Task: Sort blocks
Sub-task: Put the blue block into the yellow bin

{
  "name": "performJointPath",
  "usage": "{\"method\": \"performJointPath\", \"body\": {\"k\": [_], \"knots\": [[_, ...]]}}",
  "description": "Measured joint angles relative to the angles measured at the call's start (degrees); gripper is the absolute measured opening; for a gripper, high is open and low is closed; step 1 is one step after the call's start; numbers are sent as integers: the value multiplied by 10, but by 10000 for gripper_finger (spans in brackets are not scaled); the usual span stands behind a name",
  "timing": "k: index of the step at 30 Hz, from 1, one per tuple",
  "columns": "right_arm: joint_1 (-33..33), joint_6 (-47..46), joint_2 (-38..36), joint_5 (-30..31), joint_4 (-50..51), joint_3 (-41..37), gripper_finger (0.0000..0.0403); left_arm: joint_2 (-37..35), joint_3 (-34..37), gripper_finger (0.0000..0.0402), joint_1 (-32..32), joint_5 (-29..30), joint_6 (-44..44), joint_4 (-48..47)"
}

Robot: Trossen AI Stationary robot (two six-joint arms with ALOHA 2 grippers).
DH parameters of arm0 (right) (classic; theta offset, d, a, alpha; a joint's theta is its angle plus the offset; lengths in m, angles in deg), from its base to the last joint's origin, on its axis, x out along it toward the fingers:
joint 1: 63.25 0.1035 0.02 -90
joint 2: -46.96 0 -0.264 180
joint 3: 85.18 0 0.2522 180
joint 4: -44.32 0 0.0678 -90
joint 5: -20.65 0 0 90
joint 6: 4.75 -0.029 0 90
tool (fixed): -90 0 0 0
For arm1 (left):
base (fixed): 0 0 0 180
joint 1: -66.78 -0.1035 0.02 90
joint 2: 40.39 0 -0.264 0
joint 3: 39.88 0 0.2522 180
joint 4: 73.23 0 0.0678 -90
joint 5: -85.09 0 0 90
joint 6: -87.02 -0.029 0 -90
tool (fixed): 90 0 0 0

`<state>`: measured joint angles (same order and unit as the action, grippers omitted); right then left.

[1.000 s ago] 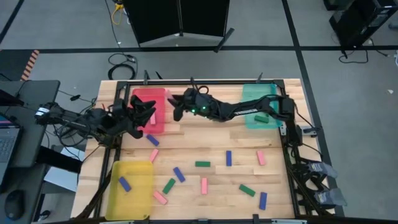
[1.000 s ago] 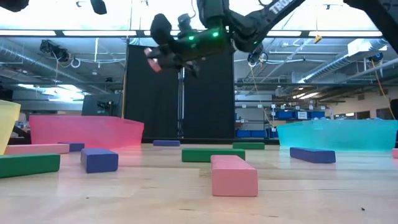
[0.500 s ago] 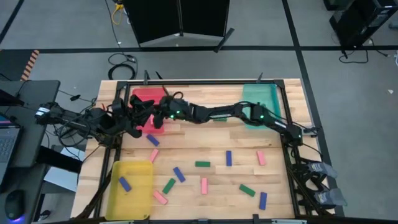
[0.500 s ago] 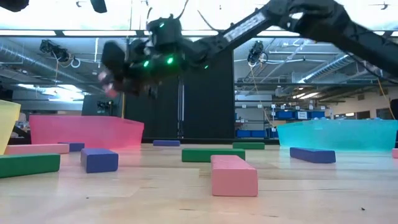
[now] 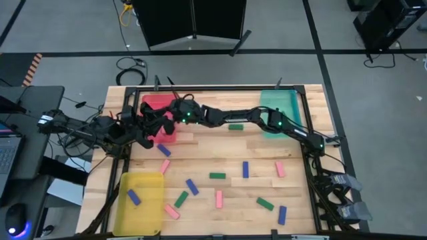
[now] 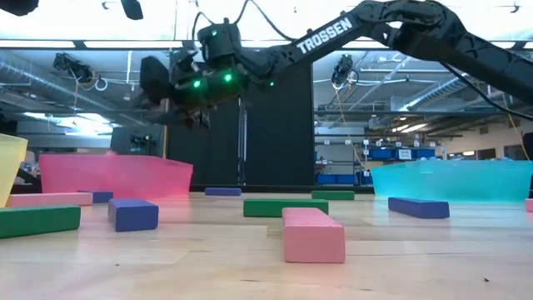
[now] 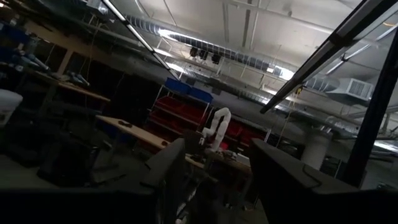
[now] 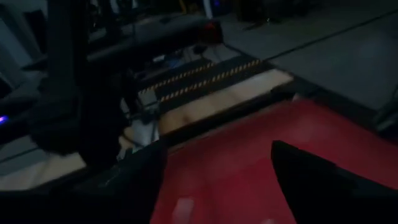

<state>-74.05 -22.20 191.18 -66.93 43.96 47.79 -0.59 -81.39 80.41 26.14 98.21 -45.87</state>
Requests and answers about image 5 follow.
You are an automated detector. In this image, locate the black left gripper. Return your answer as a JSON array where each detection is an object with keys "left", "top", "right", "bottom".
[{"left": 112, "top": 105, "right": 165, "bottom": 149}]

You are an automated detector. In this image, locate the black computer mouse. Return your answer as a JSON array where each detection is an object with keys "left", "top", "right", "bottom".
[{"left": 4, "top": 202, "right": 28, "bottom": 238}]

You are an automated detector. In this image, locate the black laptop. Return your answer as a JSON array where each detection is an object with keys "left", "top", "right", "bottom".
[{"left": 0, "top": 120, "right": 23, "bottom": 199}]

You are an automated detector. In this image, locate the black equipment cabinet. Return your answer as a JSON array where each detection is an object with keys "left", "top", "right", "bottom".
[{"left": 346, "top": 0, "right": 427, "bottom": 54}]

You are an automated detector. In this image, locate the black room divider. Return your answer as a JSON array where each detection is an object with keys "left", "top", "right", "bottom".
[{"left": 131, "top": 0, "right": 253, "bottom": 57}]

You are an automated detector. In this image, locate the black desk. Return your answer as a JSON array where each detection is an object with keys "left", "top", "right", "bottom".
[{"left": 0, "top": 85, "right": 66, "bottom": 240}]

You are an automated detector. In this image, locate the black mat orange striped edge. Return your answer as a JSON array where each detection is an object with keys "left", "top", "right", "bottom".
[{"left": 0, "top": 52, "right": 44, "bottom": 88}]

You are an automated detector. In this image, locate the green plastic bin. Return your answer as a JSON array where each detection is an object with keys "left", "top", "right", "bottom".
[{"left": 259, "top": 89, "right": 303, "bottom": 139}]

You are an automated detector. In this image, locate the white sheet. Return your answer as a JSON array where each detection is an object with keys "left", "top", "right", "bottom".
[{"left": 46, "top": 155, "right": 93, "bottom": 207}]

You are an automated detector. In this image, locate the yellow cable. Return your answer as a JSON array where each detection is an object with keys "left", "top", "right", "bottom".
[{"left": 119, "top": 2, "right": 135, "bottom": 27}]

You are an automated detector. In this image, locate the red plastic bin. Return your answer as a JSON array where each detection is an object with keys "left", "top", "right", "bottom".
[{"left": 138, "top": 93, "right": 179, "bottom": 144}]

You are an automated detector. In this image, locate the yellow plastic bin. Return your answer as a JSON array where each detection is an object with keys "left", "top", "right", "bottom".
[{"left": 112, "top": 171, "right": 165, "bottom": 237}]

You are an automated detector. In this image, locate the black coiled floor cable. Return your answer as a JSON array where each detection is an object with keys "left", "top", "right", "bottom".
[{"left": 111, "top": 0, "right": 148, "bottom": 87}]

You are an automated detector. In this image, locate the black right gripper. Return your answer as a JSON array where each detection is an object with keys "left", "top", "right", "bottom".
[{"left": 143, "top": 98, "right": 203, "bottom": 137}]

